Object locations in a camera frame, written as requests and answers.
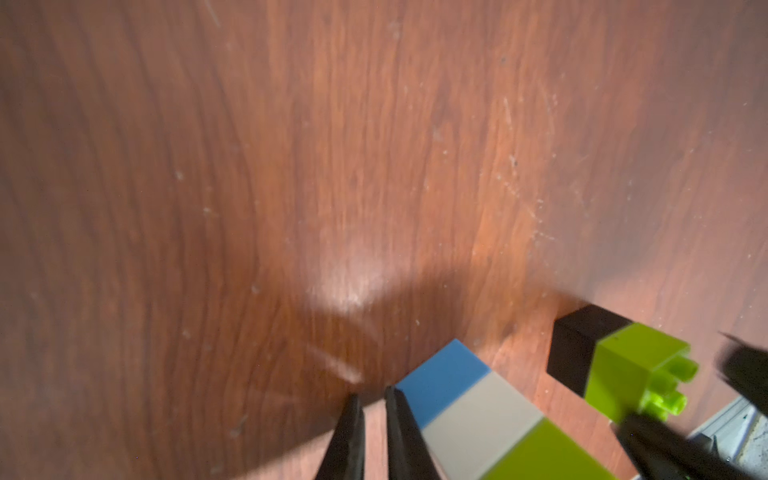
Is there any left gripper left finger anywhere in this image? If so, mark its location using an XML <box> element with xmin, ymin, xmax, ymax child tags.
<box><xmin>315</xmin><ymin>394</ymin><xmax>366</xmax><ymax>480</ymax></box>

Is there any white lego brick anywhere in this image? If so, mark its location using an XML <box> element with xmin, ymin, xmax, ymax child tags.
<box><xmin>422</xmin><ymin>372</ymin><xmax>543</xmax><ymax>479</ymax></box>

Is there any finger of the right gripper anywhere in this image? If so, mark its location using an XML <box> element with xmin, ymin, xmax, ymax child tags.
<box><xmin>717</xmin><ymin>332</ymin><xmax>767</xmax><ymax>416</ymax></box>

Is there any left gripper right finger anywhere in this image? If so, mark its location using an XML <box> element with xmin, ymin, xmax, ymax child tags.
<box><xmin>385</xmin><ymin>386</ymin><xmax>440</xmax><ymax>480</ymax></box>

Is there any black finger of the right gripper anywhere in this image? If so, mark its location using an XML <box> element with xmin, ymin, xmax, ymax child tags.
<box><xmin>614</xmin><ymin>414</ymin><xmax>754</xmax><ymax>480</ymax></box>

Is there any green lego brick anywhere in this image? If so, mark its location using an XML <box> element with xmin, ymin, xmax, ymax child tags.
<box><xmin>584</xmin><ymin>323</ymin><xmax>699</xmax><ymax>424</ymax></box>

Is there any black lego brick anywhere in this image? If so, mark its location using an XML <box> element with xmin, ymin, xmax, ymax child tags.
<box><xmin>546</xmin><ymin>305</ymin><xmax>633</xmax><ymax>398</ymax></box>

